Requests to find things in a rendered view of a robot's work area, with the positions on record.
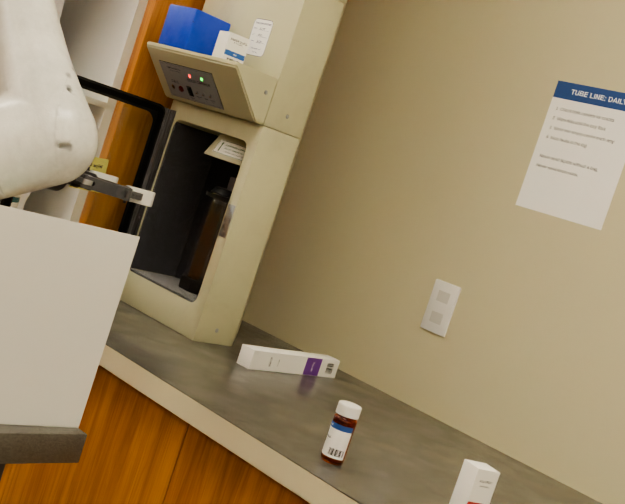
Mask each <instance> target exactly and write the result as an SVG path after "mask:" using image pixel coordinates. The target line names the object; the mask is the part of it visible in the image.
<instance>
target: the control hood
mask: <svg viewBox="0 0 625 504"><path fill-rule="evenodd" d="M147 48H148V51H149V53H150V56H151V59H152V61H153V64H154V67H155V69H156V72H157V75H158V77H159V80H160V83H161V85H162V88H163V91H164V93H165V95H166V96H167V97H169V98H172V99H175V100H178V101H182V102H185V103H189V104H192V105H195V106H199V107H202V108H205V109H209V110H212V111H216V112H219V113H222V114H226V115H229V116H232V117H236V118H239V119H243V120H246V121H249V122H253V123H256V124H259V125H262V124H263V123H264V120H265V117H266V114H267V110H268V107H269V104H270V101H271V98H272V95H273V92H274V89H275V86H276V83H277V78H274V77H272V76H270V75H267V74H265V73H263V72H260V71H258V70H256V69H253V68H251V67H248V66H246V65H244V64H241V63H239V62H235V61H231V60H227V59H222V58H218V57H214V56H210V55H206V54H201V53H197V52H193V51H189V50H184V49H180V48H176V47H172V46H167V45H163V44H159V43H155V42H151V41H149V42H147ZM159 60H161V61H165V62H169V63H173V64H177V65H181V66H185V67H189V68H193V69H196V70H200V71H204V72H208V73H212V76H213V78H214V81H215V84H216V87H217V90H218V93H219V96H220V99H221V102H222V105H223V108H224V110H222V109H219V108H215V107H212V106H209V105H205V104H202V103H198V102H195V101H191V100H188V99H185V98H181V97H178V96H174V95H171V92H170V89H169V87H168V84H167V81H166V79H165V76H164V73H163V71H162V68H161V65H160V63H159Z"/></svg>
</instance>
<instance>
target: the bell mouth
mask: <svg viewBox="0 0 625 504"><path fill-rule="evenodd" d="M245 151H246V143H245V141H244V140H241V139H238V138H235V137H232V136H228V135H225V134H222V133H221V134H220V135H219V136H218V137H217V139H216V140H215V141H214V142H213V143H212V144H211V145H210V146H209V147H208V149H207V150H206V151H205V152H204V154H207V155H210V156H213V157H215V158H218V159H221V160H224V161H227V162H230V163H233V164H236V165H239V166H241V163H242V160H243V157H244V154H245Z"/></svg>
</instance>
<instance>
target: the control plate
mask: <svg viewBox="0 0 625 504"><path fill-rule="evenodd" d="M159 63H160V65H161V68H162V71H163V73H164V76H165V79H166V81H167V84H168V87H169V89H170V92H171V95H174V96H178V97H181V98H185V99H188V100H191V101H195V102H198V103H202V104H205V105H209V106H212V107H215V108H219V109H222V110H224V108H223V105H222V102H221V99H220V96H219V93H218V90H217V87H216V84H215V81H214V78H213V76H212V73H208V72H204V71H200V70H196V69H193V68H189V67H185V66H181V65H177V64H173V63H169V62H165V61H161V60H159ZM188 74H190V75H191V78H189V77H188ZM200 77H202V78H203V82H202V81H201V80H200ZM172 84H173V85H174V86H175V89H174V88H173V87H172ZM179 86H182V88H183V89H184V91H183V92H181V91H180V90H179ZM186 86H189V87H191V89H192V92H193V95H194V97H193V96H190V95H189V93H188V90H187V87H186ZM196 91H198V92H199V94H196ZM203 93H205V94H206V96H202V94H203ZM210 94H211V95H212V97H213V98H209V96H210Z"/></svg>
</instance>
